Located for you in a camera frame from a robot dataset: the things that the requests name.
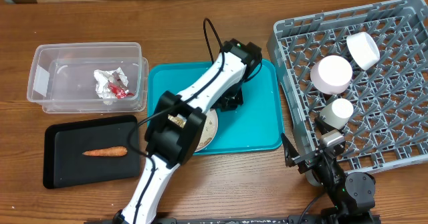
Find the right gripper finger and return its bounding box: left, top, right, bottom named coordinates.
left=280, top=133, right=300, bottom=167
left=314, top=117, right=336, bottom=135

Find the white cup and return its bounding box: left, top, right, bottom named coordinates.
left=320, top=98, right=354, bottom=129

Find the white plate with food scraps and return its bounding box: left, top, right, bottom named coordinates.
left=195, top=109, right=218, bottom=152

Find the pink bowl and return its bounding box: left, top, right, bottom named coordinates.
left=310, top=55, right=352, bottom=95

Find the white bowl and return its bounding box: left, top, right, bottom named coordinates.
left=346, top=32, right=380, bottom=70

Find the red snack wrapper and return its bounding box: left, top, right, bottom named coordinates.
left=108, top=78, right=134, bottom=99

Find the white tissue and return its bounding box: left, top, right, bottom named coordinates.
left=94, top=68, right=128, bottom=105

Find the orange carrot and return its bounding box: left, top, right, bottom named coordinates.
left=82, top=146, right=128, bottom=157

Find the black plastic tray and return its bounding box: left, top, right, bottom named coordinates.
left=43, top=115, right=140, bottom=189

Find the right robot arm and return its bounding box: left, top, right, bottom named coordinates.
left=280, top=117, right=381, bottom=223

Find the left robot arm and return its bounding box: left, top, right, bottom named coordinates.
left=112, top=39, right=262, bottom=223

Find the grey dishwasher rack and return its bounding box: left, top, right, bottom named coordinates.
left=267, top=0, right=427, bottom=173

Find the teal serving tray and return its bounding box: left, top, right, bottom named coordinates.
left=147, top=60, right=284, bottom=155

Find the clear plastic bin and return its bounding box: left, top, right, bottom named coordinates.
left=27, top=42, right=148, bottom=114

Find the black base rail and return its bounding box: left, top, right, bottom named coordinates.
left=84, top=215, right=382, bottom=224

